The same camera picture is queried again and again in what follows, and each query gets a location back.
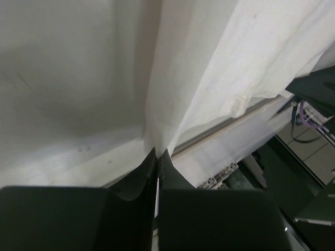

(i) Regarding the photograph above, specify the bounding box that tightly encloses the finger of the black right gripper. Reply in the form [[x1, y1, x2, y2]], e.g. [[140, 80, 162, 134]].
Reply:
[[285, 66, 334, 110]]

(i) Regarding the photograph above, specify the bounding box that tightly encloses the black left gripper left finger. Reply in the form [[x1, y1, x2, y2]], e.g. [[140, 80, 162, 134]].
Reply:
[[1, 150, 158, 250]]

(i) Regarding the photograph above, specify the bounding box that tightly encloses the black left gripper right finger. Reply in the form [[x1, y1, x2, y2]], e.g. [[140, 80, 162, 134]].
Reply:
[[158, 151, 292, 250]]

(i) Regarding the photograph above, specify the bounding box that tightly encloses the cream white t-shirt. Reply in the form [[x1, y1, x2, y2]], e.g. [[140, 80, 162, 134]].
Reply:
[[144, 1, 334, 156]]

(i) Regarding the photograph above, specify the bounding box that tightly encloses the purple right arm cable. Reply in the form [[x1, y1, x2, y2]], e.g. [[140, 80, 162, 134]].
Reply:
[[298, 101, 335, 144]]

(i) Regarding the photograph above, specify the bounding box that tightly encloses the black cable at base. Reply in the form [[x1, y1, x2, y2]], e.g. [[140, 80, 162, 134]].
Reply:
[[289, 103, 325, 143]]

